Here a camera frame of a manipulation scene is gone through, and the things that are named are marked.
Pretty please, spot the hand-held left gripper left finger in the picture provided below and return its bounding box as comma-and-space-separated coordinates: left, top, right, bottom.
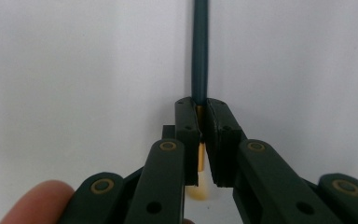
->
123, 96, 201, 224

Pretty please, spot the brush pen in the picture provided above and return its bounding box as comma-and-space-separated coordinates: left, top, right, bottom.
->
185, 0, 213, 201

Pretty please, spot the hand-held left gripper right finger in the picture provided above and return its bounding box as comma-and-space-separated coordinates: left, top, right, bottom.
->
205, 97, 344, 224

